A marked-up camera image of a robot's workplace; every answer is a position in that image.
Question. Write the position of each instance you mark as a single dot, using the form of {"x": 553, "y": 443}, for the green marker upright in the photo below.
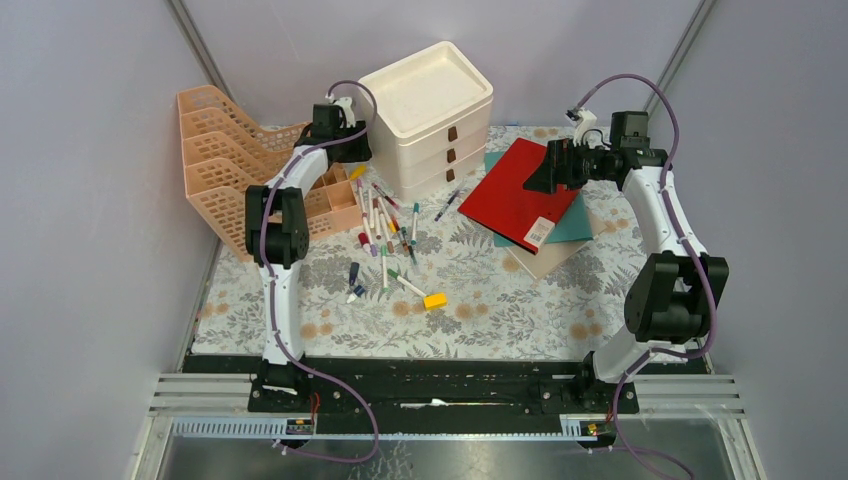
{"x": 384, "y": 268}

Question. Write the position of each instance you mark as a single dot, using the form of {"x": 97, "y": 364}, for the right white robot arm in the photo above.
{"x": 671, "y": 308}

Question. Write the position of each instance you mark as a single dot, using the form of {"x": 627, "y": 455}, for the teal folder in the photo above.
{"x": 573, "y": 226}

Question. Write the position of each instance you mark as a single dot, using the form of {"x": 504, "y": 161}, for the yellow eraser block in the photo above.
{"x": 435, "y": 301}

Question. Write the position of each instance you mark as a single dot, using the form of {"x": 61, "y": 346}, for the blue pen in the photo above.
{"x": 447, "y": 204}

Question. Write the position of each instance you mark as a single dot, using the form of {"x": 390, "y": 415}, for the yellow marker cap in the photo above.
{"x": 357, "y": 172}

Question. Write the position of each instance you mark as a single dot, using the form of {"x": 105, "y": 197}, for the red ring binder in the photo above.
{"x": 500, "y": 204}

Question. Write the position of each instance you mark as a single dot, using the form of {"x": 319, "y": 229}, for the white three-drawer cabinet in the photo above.
{"x": 433, "y": 113}

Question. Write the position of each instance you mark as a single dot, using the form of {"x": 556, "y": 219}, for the green capped white marker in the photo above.
{"x": 406, "y": 283}

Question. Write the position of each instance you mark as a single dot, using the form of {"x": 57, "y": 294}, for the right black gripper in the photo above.
{"x": 557, "y": 167}

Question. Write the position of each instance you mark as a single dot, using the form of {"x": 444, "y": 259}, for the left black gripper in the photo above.
{"x": 359, "y": 151}

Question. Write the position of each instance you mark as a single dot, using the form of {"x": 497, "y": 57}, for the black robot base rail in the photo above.
{"x": 424, "y": 396}

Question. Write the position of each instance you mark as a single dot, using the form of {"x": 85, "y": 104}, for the red capped marker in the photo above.
{"x": 387, "y": 198}

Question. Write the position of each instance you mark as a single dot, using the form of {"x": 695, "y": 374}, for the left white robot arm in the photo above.
{"x": 277, "y": 237}

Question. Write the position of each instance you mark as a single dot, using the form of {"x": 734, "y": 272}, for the small blue white cap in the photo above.
{"x": 357, "y": 292}

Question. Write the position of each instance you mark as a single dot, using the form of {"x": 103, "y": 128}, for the floral table mat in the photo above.
{"x": 495, "y": 309}

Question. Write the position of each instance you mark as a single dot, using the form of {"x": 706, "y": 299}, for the peach plastic file organizer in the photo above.
{"x": 224, "y": 152}

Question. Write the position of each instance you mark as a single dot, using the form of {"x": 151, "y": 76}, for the beige notebook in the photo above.
{"x": 551, "y": 256}

